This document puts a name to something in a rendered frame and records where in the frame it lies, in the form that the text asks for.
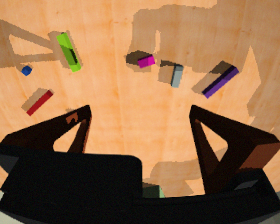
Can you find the purple rod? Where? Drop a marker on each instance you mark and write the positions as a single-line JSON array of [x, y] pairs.
[[220, 81]]

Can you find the small blue cube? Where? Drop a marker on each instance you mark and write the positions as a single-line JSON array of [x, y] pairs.
[[26, 70]]

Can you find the red rod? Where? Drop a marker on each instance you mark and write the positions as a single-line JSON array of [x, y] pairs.
[[40, 102]]

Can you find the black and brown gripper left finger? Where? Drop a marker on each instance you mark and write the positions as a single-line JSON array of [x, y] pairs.
[[43, 135]]

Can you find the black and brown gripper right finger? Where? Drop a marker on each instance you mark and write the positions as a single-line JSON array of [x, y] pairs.
[[249, 148]]

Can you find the lime green rod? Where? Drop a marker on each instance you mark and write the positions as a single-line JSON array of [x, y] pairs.
[[69, 52]]

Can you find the small magenta block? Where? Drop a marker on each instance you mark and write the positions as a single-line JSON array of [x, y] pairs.
[[146, 61]]

